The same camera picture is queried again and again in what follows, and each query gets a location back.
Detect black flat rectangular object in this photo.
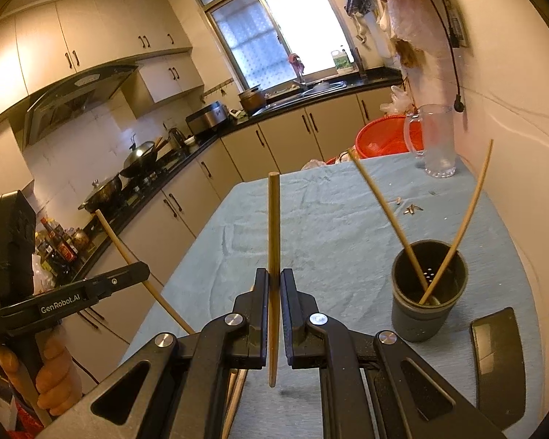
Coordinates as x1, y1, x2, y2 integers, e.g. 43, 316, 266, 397
469, 307, 527, 427

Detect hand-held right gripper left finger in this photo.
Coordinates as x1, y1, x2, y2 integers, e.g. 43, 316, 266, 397
41, 267, 270, 439

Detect black kettle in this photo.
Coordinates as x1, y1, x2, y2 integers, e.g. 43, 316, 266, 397
167, 127, 188, 150

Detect brown pot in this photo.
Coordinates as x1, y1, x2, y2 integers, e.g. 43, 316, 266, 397
237, 84, 267, 115

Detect white plastic bag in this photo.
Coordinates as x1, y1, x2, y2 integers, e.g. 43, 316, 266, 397
380, 85, 415, 115

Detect black range hood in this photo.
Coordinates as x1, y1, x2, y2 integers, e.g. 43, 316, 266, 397
23, 64, 141, 148

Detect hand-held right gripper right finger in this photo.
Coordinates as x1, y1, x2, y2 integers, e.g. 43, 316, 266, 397
280, 268, 507, 439

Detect person's left hand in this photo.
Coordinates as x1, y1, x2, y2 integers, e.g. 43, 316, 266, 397
0, 324, 83, 414

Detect steel pot with lid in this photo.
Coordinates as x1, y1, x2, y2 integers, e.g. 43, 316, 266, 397
78, 175, 125, 214

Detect beige wall cabinets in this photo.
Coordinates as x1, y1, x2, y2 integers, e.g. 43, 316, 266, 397
0, 0, 208, 122

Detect crumpled plastic bags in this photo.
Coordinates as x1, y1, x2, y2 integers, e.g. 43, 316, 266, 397
30, 255, 52, 294

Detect kitchen window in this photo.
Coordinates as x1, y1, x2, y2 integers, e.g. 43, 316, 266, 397
185, 0, 363, 90

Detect beige base cabinets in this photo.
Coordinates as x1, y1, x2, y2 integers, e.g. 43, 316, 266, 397
59, 86, 409, 369

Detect steel sink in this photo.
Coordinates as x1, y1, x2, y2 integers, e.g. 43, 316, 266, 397
265, 80, 349, 102

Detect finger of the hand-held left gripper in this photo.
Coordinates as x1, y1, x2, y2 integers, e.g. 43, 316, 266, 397
80, 260, 151, 306

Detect hanging plastic bags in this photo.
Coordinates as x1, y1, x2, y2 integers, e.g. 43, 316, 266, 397
339, 0, 455, 70

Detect red plastic basket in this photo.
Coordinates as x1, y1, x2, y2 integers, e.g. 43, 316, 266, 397
354, 116, 426, 159

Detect wall power socket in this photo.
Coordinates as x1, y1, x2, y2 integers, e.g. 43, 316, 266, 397
447, 13, 469, 49

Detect curved wooden chopstick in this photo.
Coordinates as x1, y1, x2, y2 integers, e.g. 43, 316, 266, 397
418, 139, 494, 306

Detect green label bottle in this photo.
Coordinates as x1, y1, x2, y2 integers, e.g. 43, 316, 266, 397
331, 48, 354, 73

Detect dark grey chopstick holder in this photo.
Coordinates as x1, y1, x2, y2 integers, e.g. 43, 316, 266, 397
390, 239, 468, 343

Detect cluster of condiment bottles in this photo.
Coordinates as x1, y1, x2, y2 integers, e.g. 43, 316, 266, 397
32, 215, 93, 281

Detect clear glass pitcher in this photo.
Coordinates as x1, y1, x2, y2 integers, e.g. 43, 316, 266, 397
403, 104, 457, 179

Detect black wok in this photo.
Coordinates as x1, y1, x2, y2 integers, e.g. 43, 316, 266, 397
119, 135, 171, 179

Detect black cable with plug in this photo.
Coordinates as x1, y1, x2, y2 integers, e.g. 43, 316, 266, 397
423, 0, 468, 116

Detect light blue tablecloth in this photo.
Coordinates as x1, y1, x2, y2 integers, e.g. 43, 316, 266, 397
119, 152, 546, 439

